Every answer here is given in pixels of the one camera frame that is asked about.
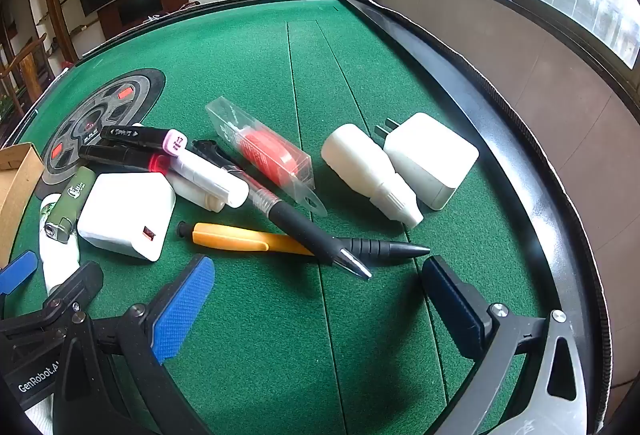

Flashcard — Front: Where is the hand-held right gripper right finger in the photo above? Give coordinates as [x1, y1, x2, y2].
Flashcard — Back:
[422, 255, 587, 435]

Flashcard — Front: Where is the long white tube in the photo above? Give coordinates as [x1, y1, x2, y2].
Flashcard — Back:
[170, 149, 250, 210]

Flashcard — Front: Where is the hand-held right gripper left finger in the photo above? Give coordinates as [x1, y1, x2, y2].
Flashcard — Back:
[52, 254, 217, 435]

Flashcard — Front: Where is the wooden chair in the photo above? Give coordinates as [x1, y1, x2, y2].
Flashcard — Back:
[0, 35, 46, 116]

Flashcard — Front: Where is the white charger plug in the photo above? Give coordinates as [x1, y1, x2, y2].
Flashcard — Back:
[375, 112, 481, 212]

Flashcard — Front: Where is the white charger with orange port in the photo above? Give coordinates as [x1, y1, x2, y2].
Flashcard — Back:
[76, 172, 177, 262]

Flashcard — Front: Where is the clear case with red insert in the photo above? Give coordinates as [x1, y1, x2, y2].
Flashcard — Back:
[206, 97, 328, 218]

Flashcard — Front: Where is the round grey table control panel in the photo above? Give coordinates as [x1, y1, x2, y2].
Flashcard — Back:
[39, 68, 166, 188]

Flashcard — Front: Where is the black marker with pink cap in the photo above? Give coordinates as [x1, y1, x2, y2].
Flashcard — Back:
[100, 125, 188, 158]

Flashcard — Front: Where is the plain white bottle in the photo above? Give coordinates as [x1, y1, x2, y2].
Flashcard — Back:
[321, 123, 425, 231]

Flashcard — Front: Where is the cardboard box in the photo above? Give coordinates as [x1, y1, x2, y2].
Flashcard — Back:
[0, 142, 46, 266]

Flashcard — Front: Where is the black clear gel pen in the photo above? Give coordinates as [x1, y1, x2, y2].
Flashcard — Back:
[192, 139, 373, 280]

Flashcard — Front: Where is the white bottle with green print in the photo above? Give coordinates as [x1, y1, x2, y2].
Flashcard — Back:
[39, 193, 82, 296]

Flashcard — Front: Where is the yellow and black pen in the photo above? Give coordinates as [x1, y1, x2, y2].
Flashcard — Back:
[177, 221, 432, 262]

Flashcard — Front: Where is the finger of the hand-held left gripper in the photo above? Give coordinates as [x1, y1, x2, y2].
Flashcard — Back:
[45, 261, 104, 316]
[0, 251, 39, 295]

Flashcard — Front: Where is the green lighter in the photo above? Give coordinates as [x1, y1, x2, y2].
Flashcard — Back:
[44, 166, 97, 244]

